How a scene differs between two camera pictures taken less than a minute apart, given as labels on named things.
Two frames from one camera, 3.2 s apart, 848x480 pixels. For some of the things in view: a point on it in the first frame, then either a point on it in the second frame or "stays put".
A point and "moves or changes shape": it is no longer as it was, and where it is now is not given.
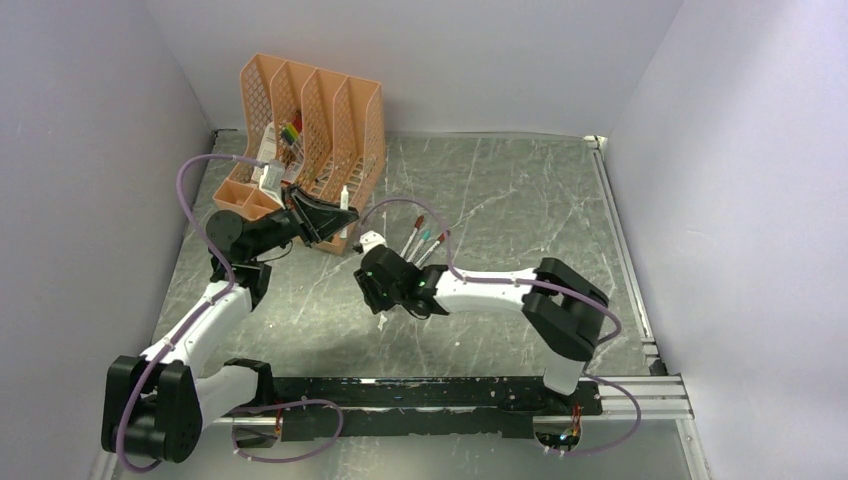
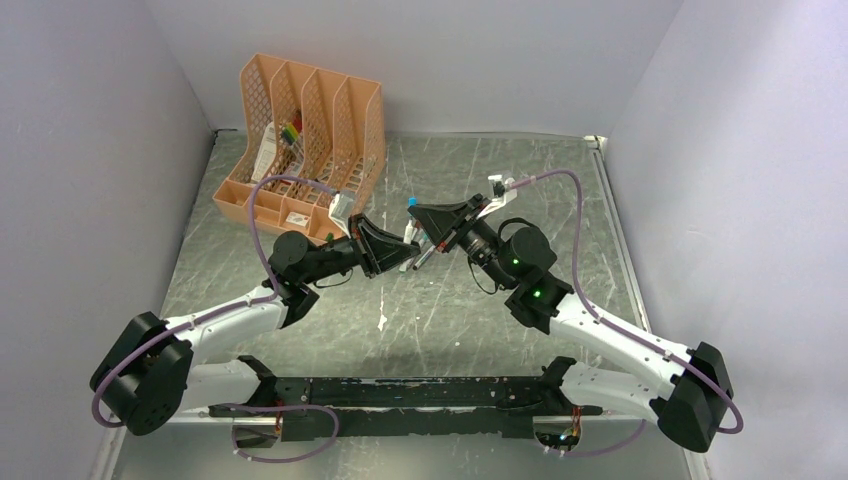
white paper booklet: (267, 150) stays put
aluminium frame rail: (655, 400) stays put
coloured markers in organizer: (291, 131) stays put
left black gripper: (322, 218) -> (375, 249)
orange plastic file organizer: (309, 141) stays put
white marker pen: (442, 237) stays put
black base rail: (476, 406) stays put
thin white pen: (344, 204) moves or changes shape
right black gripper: (367, 285) -> (439, 219)
